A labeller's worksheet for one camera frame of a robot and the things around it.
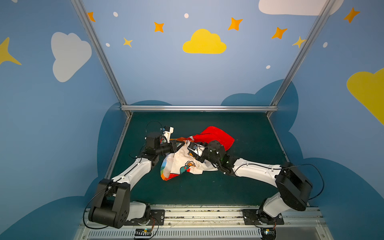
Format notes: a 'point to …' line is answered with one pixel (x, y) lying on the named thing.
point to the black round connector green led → (268, 233)
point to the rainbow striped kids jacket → (180, 161)
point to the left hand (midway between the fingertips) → (184, 142)
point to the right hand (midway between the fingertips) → (193, 143)
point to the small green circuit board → (143, 232)
